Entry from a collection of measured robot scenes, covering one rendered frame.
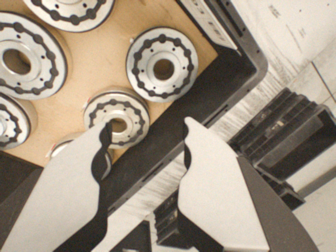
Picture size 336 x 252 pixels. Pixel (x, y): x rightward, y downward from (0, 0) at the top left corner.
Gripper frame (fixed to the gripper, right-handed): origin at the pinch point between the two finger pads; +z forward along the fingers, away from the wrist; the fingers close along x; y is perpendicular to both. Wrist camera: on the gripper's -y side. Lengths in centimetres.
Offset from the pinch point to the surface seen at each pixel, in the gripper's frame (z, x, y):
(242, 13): 32.3, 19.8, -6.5
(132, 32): 16.9, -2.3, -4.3
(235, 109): 32.6, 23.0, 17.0
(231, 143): 66, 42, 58
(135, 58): 14.1, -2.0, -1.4
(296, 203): 53, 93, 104
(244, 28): 8.2, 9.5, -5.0
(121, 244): 58, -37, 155
